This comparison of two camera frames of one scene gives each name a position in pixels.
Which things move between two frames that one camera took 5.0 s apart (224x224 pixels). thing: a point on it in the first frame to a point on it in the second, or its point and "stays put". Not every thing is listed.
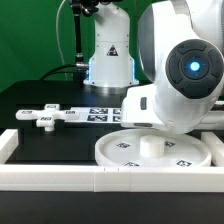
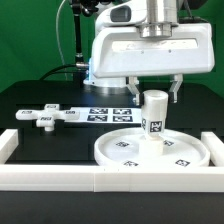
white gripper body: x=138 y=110 to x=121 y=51
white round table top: x=150 y=147 stays put
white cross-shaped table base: x=46 y=117 stays put
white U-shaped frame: x=74 y=178 stays put
